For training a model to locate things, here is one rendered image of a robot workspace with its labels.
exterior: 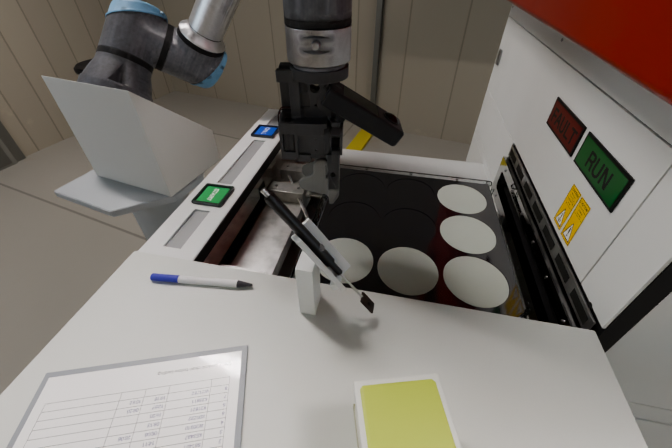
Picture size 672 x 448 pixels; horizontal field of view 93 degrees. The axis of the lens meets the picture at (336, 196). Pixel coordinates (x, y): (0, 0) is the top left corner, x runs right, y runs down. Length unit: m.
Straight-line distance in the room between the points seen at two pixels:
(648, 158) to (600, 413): 0.26
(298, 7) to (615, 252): 0.44
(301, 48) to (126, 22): 0.62
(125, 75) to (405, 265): 0.73
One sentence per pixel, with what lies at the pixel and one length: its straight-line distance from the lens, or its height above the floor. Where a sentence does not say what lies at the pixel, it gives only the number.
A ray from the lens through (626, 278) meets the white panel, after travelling 0.47.
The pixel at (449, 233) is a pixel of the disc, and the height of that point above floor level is 0.90.
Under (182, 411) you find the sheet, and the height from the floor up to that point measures 0.97.
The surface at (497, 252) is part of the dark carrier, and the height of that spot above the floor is 0.90.
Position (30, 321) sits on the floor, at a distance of 2.06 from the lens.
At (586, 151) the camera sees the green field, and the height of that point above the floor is 1.10.
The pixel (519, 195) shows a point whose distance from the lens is 0.72.
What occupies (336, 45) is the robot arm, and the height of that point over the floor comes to 1.24.
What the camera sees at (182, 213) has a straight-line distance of 0.61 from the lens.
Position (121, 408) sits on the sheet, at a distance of 0.43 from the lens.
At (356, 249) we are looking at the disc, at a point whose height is 0.90.
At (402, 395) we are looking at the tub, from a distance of 0.32.
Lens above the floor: 1.33
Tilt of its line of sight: 38 degrees down
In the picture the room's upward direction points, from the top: straight up
